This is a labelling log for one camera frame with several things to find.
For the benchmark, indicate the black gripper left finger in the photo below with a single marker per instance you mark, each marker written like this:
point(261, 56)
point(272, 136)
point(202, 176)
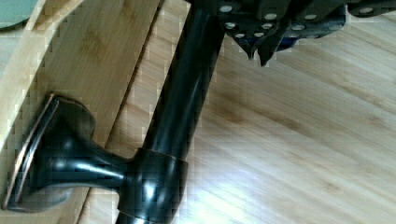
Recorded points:
point(255, 25)

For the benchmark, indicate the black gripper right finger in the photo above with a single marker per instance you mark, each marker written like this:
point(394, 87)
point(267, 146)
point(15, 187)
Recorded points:
point(291, 20)

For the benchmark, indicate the black drawer handle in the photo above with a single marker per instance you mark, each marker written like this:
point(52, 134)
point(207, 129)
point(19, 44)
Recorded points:
point(60, 155)

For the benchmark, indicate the green bowl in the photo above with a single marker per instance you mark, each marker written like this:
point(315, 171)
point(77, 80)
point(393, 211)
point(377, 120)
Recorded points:
point(15, 11)

